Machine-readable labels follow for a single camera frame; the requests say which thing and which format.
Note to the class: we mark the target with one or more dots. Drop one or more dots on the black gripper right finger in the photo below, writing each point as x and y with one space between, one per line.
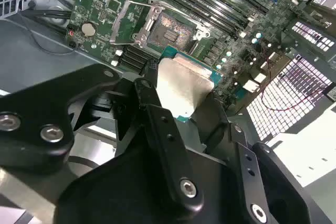
275 182

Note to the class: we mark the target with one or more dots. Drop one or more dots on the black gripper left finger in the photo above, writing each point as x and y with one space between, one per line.
168 155

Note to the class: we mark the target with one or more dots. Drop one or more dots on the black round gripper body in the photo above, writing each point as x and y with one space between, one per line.
118 195

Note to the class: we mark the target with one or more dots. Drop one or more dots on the silver CPU green edge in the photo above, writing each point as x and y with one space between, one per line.
181 85

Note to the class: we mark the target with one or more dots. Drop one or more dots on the metal socket cover frame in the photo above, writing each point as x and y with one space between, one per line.
120 22

